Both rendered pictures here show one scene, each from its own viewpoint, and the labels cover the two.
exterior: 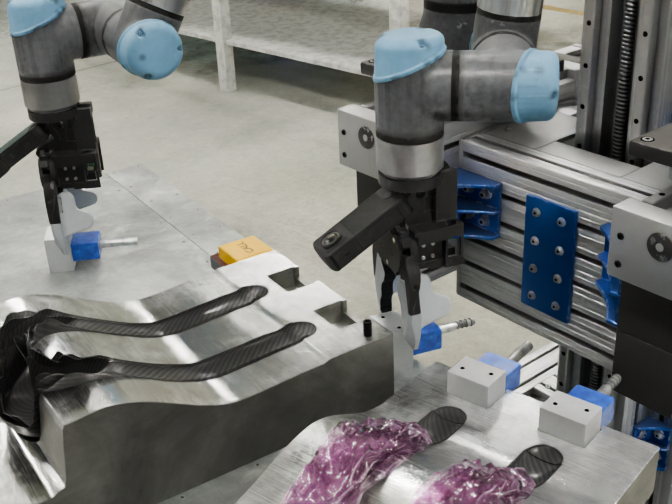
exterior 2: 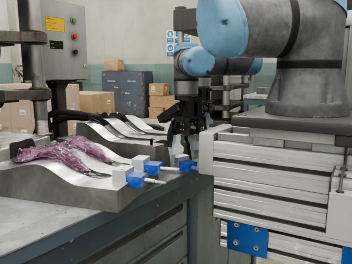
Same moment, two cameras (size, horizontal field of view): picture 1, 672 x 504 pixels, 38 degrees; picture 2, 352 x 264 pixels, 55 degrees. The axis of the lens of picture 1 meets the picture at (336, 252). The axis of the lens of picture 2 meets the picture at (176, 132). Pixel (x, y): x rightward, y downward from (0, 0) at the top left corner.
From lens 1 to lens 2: 1.22 m
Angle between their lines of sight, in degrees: 65
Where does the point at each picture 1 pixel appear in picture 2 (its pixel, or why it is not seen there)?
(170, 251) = not seen: hidden behind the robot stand
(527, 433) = not seen: hidden behind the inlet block
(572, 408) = (122, 167)
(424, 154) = (176, 85)
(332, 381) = (135, 152)
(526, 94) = (184, 60)
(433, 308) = (177, 149)
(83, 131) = (203, 95)
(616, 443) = (117, 184)
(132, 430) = (87, 133)
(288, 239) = not seen: outside the picture
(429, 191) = (187, 104)
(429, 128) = (178, 75)
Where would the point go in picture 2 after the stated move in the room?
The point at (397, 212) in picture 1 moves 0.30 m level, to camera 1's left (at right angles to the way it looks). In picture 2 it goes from (174, 107) to (145, 100)
